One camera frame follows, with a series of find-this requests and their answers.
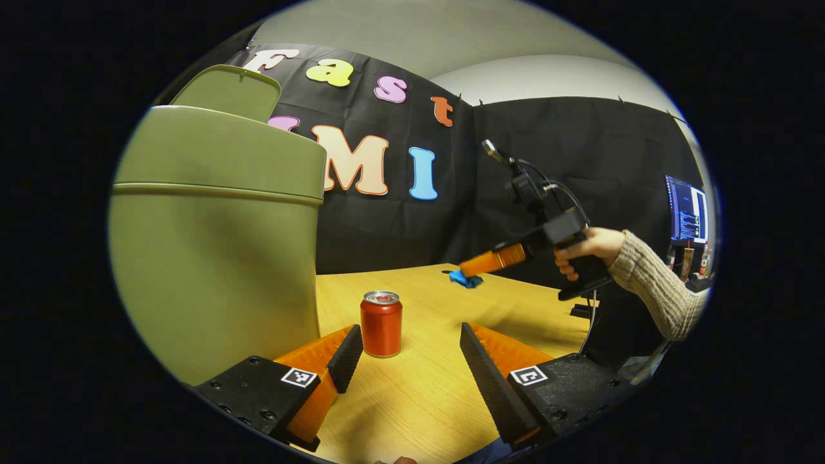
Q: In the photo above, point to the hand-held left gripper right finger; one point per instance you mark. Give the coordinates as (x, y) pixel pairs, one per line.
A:
(490, 386)

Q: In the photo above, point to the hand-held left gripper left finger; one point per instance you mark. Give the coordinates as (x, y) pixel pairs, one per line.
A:
(347, 361)

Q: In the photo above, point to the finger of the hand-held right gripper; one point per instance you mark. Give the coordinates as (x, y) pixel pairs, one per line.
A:
(493, 261)

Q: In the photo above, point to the blue paper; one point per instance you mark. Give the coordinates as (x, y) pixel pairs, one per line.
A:
(465, 279)

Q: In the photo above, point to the red pop can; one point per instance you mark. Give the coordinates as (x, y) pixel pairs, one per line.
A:
(381, 328)

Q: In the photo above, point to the green desktop garbage bin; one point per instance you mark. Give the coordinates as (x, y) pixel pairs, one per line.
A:
(213, 258)

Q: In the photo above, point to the wooden desktop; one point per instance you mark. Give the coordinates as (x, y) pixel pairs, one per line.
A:
(425, 386)

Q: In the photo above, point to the black backdrop cloth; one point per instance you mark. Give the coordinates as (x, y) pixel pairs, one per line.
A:
(399, 232)

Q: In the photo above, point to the computer monitor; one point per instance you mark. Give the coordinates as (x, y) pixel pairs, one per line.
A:
(686, 209)

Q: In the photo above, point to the brown bottle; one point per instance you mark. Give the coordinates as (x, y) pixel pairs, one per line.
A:
(686, 263)

